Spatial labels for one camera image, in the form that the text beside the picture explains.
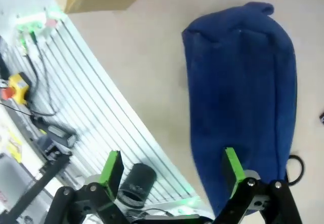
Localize blue fabric pouch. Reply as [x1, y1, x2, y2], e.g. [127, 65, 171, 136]
[181, 2, 297, 217]

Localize black power adapter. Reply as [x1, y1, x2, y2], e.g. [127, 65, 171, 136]
[46, 124, 77, 148]

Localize yellow warning label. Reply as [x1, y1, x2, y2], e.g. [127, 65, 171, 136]
[4, 129, 24, 163]

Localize black cable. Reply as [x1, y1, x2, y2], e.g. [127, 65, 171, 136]
[32, 32, 59, 117]
[21, 32, 41, 116]

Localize black cord loop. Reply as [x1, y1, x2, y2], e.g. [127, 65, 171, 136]
[285, 154, 305, 185]

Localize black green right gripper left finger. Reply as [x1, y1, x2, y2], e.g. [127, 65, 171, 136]
[45, 149, 132, 224]

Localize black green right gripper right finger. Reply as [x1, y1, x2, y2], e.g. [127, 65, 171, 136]
[214, 146, 304, 224]

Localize white connector block green lights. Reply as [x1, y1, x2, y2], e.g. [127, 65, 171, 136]
[15, 7, 68, 36]

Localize black flat strap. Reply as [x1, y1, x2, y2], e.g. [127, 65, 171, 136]
[0, 152, 73, 224]

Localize yellow red emergency stop button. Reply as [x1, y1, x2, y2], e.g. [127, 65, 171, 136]
[0, 72, 32, 105]

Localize ribbed aluminium base plate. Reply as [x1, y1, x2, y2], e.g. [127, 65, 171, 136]
[0, 6, 212, 224]

